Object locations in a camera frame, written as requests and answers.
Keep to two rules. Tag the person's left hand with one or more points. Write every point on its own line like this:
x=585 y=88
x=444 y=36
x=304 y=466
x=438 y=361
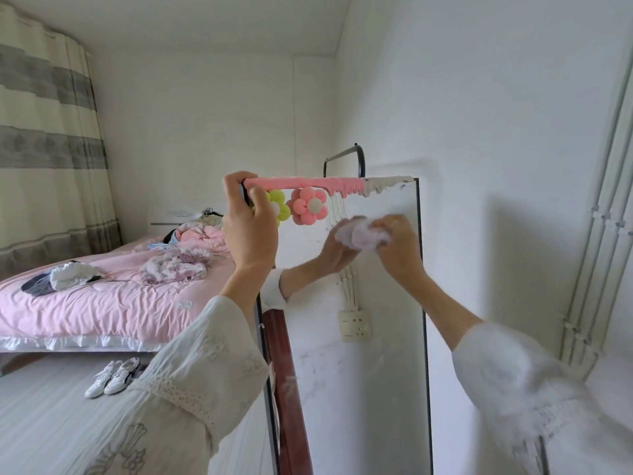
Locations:
x=252 y=237

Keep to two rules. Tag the person's right hand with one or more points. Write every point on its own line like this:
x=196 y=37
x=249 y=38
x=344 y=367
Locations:
x=403 y=257

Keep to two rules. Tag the white wiping cloth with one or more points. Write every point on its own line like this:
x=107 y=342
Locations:
x=366 y=237

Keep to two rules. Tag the black-framed mirror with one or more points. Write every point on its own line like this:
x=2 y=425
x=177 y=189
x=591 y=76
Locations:
x=376 y=390

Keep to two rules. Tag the person's left forearm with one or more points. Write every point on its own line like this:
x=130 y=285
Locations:
x=198 y=366

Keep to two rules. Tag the person's right forearm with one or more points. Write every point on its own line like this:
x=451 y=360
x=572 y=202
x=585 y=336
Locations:
x=445 y=311

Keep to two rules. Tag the green plush flower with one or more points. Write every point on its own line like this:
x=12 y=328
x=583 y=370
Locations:
x=279 y=205

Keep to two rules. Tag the pink padded jacket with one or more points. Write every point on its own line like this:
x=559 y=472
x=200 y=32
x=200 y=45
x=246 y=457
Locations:
x=203 y=239

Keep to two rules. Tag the pink plush flower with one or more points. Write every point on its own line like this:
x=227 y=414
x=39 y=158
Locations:
x=307 y=207

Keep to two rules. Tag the pink drip foam trim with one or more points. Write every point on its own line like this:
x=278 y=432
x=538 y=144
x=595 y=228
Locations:
x=296 y=183

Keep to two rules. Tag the white drip foam trim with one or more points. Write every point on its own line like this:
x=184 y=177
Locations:
x=385 y=183

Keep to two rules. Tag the black garment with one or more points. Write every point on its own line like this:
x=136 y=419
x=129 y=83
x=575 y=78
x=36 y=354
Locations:
x=170 y=237

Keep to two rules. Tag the purple white fuzzy garment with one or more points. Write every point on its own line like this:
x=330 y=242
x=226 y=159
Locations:
x=173 y=267

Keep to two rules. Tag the light blue garment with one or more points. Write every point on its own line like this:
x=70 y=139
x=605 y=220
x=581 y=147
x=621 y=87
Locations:
x=159 y=246

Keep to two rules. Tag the white crumpled garment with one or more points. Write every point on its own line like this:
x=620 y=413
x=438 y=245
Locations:
x=74 y=277

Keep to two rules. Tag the grey cream striped curtain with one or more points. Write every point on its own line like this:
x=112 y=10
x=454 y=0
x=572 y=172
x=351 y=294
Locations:
x=49 y=168

